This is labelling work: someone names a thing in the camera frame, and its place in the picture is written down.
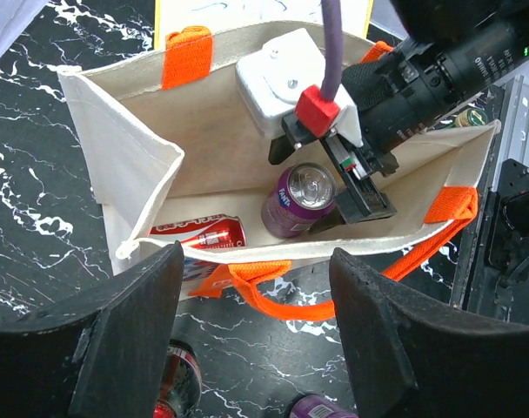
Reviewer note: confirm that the purple soda can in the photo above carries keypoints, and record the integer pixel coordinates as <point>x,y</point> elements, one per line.
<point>316,406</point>
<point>303,195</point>

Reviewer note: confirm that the glass cola bottle red cap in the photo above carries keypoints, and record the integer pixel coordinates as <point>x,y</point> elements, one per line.
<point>181,383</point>

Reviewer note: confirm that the red cola can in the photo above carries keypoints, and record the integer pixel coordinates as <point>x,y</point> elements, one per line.
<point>211,232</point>

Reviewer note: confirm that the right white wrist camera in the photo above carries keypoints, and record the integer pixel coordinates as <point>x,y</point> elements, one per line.
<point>272,80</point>

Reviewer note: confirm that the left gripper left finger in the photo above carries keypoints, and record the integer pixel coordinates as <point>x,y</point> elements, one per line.
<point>99,353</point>

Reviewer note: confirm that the green glass bottle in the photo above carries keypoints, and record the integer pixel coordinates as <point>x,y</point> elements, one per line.
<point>469,117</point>

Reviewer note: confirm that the beige canvas bag orange handles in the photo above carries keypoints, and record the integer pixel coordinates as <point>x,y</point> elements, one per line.
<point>166,137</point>

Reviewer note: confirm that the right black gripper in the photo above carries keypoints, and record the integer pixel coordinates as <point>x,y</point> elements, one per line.
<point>360,200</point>

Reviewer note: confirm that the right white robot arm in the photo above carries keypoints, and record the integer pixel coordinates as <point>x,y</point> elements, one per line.
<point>361,113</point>

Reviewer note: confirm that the purple soda can front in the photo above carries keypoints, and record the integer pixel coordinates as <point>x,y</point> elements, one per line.
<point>316,406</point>

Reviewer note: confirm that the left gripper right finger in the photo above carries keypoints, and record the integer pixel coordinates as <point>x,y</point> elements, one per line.
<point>409,355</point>

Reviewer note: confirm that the white board wooden frame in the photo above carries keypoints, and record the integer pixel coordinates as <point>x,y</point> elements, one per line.
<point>174,15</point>

